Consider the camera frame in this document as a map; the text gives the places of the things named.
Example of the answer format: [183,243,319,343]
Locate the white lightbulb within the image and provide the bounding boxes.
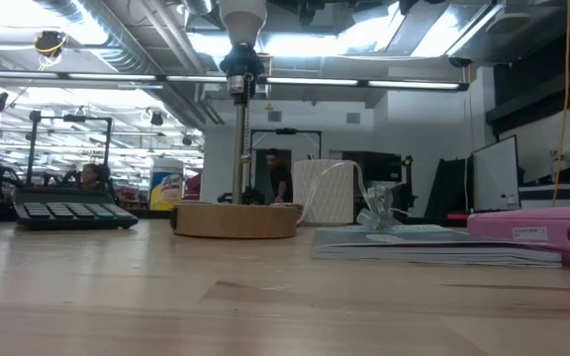
[219,0,268,46]

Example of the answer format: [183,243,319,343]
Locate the clear lamp power cord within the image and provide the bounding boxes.
[295,161,410,231]

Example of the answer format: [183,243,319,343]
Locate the lamp stand with wooden base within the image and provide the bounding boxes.
[169,42,299,240]

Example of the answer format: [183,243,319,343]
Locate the yellow disinfecting wipes canister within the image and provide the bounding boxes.
[148,156,186,213]

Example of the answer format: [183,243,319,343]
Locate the black upright panel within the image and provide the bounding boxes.
[424,156,475,219]

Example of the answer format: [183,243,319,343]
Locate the black monitor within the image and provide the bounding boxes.
[342,151,404,183]

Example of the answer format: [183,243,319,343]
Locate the white board panel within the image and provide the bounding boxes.
[471,134,522,213]

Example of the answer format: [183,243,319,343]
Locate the Yellowstone booklet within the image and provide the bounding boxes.
[310,224,563,269]

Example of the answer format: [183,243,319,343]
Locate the black ceiling cable spool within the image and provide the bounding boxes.
[35,30,66,58]

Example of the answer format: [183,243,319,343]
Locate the person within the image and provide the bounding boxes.
[79,162,108,193]
[264,147,294,204]

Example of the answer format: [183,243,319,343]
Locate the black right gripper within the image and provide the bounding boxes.
[270,0,444,27]

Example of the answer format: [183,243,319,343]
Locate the black gantry frame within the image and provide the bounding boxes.
[248,128,324,204]

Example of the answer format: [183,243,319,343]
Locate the long ceiling light fixture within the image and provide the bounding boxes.
[0,68,470,93]

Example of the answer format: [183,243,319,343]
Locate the black calculator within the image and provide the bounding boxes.
[13,188,140,230]

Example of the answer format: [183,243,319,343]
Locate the pink stapler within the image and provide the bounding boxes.
[466,205,570,272]

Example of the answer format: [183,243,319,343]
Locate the thin yellow cable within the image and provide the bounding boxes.
[550,0,570,207]

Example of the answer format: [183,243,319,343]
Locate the black background robot station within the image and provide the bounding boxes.
[26,111,114,192]

